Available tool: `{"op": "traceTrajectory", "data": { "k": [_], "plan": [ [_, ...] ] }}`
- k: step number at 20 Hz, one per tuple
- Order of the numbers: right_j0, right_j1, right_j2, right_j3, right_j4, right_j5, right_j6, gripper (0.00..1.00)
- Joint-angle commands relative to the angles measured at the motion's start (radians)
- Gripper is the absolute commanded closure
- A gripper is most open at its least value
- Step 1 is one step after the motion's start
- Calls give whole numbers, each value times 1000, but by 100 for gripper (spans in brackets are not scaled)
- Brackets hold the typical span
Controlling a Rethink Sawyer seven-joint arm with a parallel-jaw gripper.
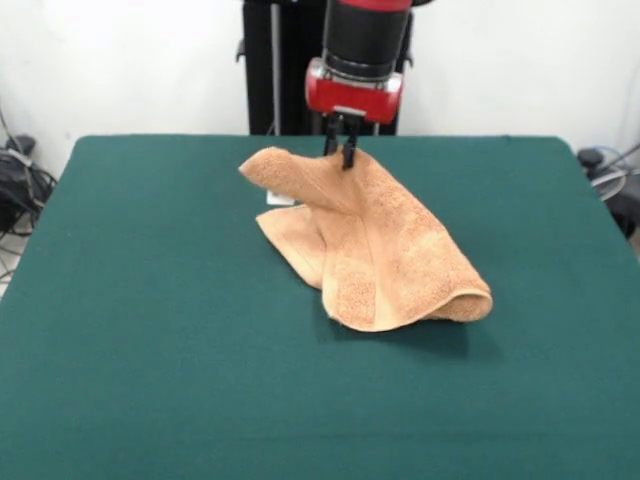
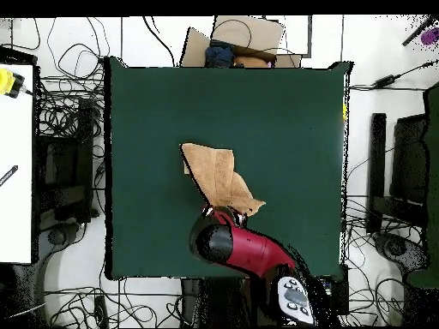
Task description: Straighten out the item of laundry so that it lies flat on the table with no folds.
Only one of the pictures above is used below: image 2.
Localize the orange terry towel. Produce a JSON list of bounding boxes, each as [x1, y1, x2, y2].
[[179, 142, 268, 218]]

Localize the dark green table cloth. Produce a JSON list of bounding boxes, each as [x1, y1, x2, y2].
[[104, 56, 352, 282]]

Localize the black power strip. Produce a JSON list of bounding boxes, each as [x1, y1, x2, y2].
[[93, 294, 110, 329]]

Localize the black equipment stand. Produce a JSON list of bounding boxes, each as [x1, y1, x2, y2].
[[33, 97, 100, 224]]

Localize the grey wheeled stand base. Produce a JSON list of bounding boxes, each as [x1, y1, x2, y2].
[[373, 230, 430, 275], [33, 220, 83, 282]]

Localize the orange cloth in box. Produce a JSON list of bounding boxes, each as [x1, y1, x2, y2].
[[233, 55, 270, 69]]

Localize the dark blue cloth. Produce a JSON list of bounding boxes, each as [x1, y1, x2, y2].
[[204, 40, 236, 69]]

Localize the black box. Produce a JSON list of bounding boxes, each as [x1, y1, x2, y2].
[[330, 263, 350, 316]]

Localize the black upright bar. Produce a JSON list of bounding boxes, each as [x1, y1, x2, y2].
[[365, 112, 388, 235]]

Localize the brown cardboard box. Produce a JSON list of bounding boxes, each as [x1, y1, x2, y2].
[[179, 15, 303, 69]]

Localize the black marker pen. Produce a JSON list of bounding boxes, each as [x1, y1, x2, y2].
[[0, 164, 19, 188]]

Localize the white side table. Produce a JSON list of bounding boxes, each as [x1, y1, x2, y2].
[[0, 63, 35, 265]]

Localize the black monitor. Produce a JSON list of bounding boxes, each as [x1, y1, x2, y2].
[[388, 113, 430, 227]]

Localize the green cloth on side table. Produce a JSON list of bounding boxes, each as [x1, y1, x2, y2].
[[406, 81, 439, 290]]

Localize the yellow and black tool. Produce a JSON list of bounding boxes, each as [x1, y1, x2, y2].
[[0, 67, 33, 99]]

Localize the black rod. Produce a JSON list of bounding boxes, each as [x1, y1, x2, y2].
[[401, 14, 439, 47]]

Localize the purple object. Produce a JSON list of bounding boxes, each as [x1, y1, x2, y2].
[[419, 27, 439, 46]]

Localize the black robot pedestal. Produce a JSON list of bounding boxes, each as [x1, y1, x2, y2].
[[179, 278, 253, 328]]

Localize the black cable tangle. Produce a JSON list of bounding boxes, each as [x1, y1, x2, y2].
[[44, 277, 183, 329], [328, 194, 412, 328], [33, 16, 112, 145]]

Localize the white panel with dark frame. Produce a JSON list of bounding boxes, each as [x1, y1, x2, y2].
[[263, 15, 313, 58]]

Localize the black power adapter with cable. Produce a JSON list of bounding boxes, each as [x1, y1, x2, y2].
[[349, 59, 439, 92]]

